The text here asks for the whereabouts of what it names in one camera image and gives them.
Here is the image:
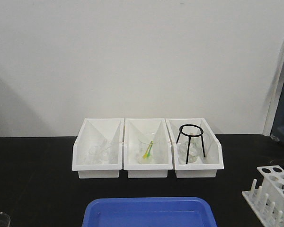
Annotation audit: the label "white test tube rack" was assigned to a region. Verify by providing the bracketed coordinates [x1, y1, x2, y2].
[241, 166, 284, 227]

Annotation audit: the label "glass beaker in middle bin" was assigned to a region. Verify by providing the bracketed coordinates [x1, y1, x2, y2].
[136, 132, 159, 165]

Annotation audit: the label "middle white storage bin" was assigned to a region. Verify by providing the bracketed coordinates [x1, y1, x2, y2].
[123, 118, 173, 178]

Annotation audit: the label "white storage bin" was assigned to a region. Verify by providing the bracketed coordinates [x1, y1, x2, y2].
[123, 118, 173, 178]
[72, 118, 124, 179]
[165, 118, 224, 178]

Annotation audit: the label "yellow green plastic spatulas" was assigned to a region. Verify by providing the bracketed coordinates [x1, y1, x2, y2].
[142, 140, 154, 159]

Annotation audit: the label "glassware in left bin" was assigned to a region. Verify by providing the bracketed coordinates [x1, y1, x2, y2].
[84, 140, 115, 165]

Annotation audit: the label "left white storage bin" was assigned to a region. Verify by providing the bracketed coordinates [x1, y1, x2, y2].
[72, 118, 124, 179]

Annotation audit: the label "glass flask under tripod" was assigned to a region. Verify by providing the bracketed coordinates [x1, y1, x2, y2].
[178, 141, 202, 164]

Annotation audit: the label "right white storage bin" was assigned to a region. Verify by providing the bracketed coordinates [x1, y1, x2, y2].
[165, 118, 224, 178]

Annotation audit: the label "blue plastic tray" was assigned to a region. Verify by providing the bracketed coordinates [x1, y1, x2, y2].
[82, 197, 217, 227]

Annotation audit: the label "black wire tripod stand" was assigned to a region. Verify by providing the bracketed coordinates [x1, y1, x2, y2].
[176, 124, 205, 165]

